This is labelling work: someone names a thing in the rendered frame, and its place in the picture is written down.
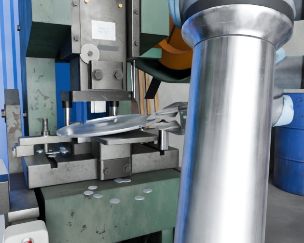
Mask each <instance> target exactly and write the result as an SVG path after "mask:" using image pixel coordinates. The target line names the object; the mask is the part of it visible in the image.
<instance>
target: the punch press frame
mask: <svg viewBox="0 0 304 243"><path fill-rule="evenodd" d="M18 17H19V25H17V31H19V42H20V67H21V85H22V103H23V121H24V136H35V135H41V131H43V130H42V119H43V118H48V129H49V131H50V134H51V135H56V132H57V112H56V85H55V63H69V60H60V47H61V46H62V44H63V42H64V40H65V38H66V36H67V34H68V32H69V30H70V28H71V26H72V16H71V0H18ZM139 28H140V56H141V55H143V54H144V53H145V52H147V51H148V50H149V49H151V48H152V47H154V46H155V45H157V44H158V43H160V42H161V41H162V40H164V39H165V38H167V37H168V36H169V7H168V2H167V0H139ZM86 104H87V120H93V119H98V118H104V117H110V116H111V107H110V102H109V101H106V112H100V113H91V112H89V101H87V102H86ZM127 114H131V101H119V107H117V116H118V115H127ZM120 178H121V179H123V180H124V179H130V180H131V181H130V182H116V181H114V180H115V179H116V178H114V179H107V180H98V179H94V180H88V181H81V182H74V183H68V184H61V185H54V186H48V187H41V188H34V192H35V196H36V199H37V202H38V206H39V213H40V215H39V217H37V220H42V221H44V222H45V225H46V228H47V232H48V241H49V243H116V242H120V241H124V240H127V239H131V238H135V237H139V236H142V235H146V234H150V233H154V232H158V243H173V228H174V227H175V224H176V215H177V205H178V195H179V186H180V172H178V171H176V170H174V169H171V168H170V169H164V170H157V171H150V172H144V173H137V174H132V175H131V176H127V177H120ZM89 186H97V188H96V189H89V188H88V187H89ZM144 189H152V192H148V193H147V192H143V190H144ZM88 190H89V191H93V194H90V195H85V194H84V192H85V191H88ZM94 194H101V195H103V196H102V197H99V198H96V197H93V195H94ZM136 196H144V199H143V200H136V199H135V197H136ZM111 199H119V200H120V202H119V203H111V202H110V200H111Z"/></svg>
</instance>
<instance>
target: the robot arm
mask: <svg viewBox="0 0 304 243"><path fill-rule="evenodd" d="M167 2H168V7H169V12H170V15H171V18H172V20H173V22H174V24H175V26H176V27H177V28H178V29H179V30H181V34H182V38H183V40H184V41H185V42H186V43H187V44H188V45H189V46H190V48H191V49H192V50H193V59H192V69H191V78H190V88H189V97H188V101H187V102H182V101H179V102H175V103H172V104H170V105H169V106H167V107H165V108H163V109H161V110H159V111H157V112H155V113H153V114H152V115H150V116H149V117H148V118H147V121H149V120H155V119H156V118H163V117H165V116H168V117H171V118H173V117H176V115H177V114H178V112H179V113H180V124H179V123H178V122H177V121H171V122H163V121H162V122H155V123H153V124H151V125H150V126H151V127H153V128H155V129H158V130H162V131H165V132H170V133H173V134H176V135H184V144H183V154H182V163H181V173H180V186H179V195H178V205H177V215H176V224H175V234H174V243H264V240H265V223H266V207H267V191H268V175H269V159H270V143H271V127H274V126H281V125H286V124H289V123H290V122H291V121H292V119H293V103H292V99H291V98H290V96H288V95H283V91H284V89H304V55H297V56H286V54H285V50H284V49H283V48H281V47H282V46H283V45H285V44H286V43H287V42H288V41H289V40H290V39H291V37H292V35H293V28H294V21H301V20H304V0H167Z"/></svg>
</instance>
